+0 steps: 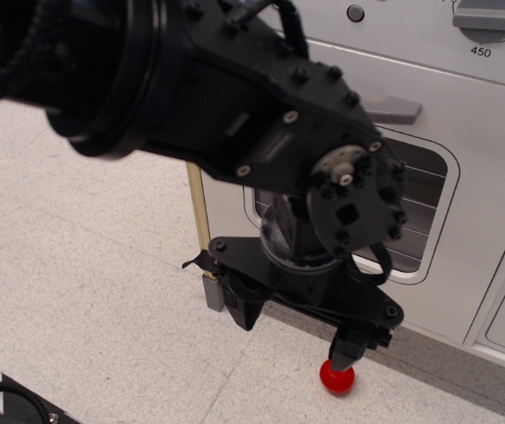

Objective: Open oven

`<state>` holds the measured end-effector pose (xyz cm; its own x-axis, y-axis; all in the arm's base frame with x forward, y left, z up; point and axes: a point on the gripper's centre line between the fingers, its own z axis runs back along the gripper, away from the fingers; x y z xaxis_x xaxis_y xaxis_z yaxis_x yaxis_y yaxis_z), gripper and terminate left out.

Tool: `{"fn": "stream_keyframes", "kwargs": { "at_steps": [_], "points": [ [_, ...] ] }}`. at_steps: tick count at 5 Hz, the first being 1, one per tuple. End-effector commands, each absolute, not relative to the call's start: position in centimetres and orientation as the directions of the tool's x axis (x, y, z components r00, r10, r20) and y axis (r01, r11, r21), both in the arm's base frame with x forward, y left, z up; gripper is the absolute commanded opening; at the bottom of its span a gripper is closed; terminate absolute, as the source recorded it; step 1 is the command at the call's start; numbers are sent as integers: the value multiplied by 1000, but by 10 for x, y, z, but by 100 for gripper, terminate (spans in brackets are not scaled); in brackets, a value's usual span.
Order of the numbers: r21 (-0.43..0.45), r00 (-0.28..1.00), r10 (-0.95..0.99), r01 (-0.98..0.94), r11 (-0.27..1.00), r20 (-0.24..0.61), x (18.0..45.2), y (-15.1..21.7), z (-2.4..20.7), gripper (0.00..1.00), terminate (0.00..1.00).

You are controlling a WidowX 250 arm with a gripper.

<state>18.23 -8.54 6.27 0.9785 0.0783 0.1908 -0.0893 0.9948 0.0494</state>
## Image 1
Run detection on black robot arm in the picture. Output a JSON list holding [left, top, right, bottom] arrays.
[[0, 1, 406, 371]]

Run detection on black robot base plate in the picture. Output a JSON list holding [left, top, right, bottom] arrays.
[[0, 372, 81, 424]]

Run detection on grey door handle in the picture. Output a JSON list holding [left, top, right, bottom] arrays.
[[361, 96, 423, 125]]

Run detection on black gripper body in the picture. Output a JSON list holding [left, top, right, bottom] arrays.
[[207, 193, 404, 351]]

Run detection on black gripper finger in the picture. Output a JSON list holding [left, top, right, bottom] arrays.
[[328, 326, 368, 370], [222, 270, 267, 330]]

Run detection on white toy oven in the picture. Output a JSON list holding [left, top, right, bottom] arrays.
[[185, 0, 505, 379]]

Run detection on white oven door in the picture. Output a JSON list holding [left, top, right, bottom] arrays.
[[199, 38, 505, 345]]

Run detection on grey temperature knob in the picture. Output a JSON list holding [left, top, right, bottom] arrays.
[[452, 0, 505, 44]]

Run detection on black zip tie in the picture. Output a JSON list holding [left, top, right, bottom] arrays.
[[182, 250, 214, 272]]

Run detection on red ball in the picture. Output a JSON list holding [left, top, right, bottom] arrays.
[[320, 360, 356, 396]]

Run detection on wooden oven leg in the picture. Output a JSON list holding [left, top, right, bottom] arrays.
[[186, 162, 224, 313]]

